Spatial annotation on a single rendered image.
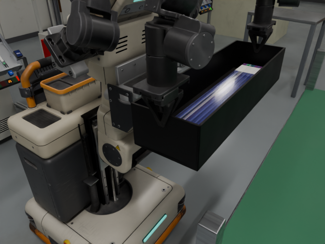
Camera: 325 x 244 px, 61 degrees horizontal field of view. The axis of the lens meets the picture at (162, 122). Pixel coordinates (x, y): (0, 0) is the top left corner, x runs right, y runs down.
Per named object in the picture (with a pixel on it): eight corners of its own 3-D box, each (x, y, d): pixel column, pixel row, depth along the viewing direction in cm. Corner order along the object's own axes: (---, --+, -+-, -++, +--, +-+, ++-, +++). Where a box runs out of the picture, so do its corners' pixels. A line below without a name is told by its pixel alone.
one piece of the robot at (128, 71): (101, 123, 97) (93, 65, 85) (150, 94, 115) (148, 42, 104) (137, 139, 89) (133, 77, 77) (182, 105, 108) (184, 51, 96)
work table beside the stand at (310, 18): (294, 98, 301) (316, 22, 258) (236, 80, 340) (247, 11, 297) (308, 84, 329) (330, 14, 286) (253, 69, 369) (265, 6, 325)
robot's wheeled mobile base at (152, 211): (29, 232, 157) (16, 202, 144) (108, 169, 201) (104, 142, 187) (115, 308, 124) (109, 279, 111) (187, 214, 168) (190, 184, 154)
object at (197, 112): (242, 71, 99) (243, 63, 98) (261, 76, 96) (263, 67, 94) (159, 140, 65) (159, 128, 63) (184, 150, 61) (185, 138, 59)
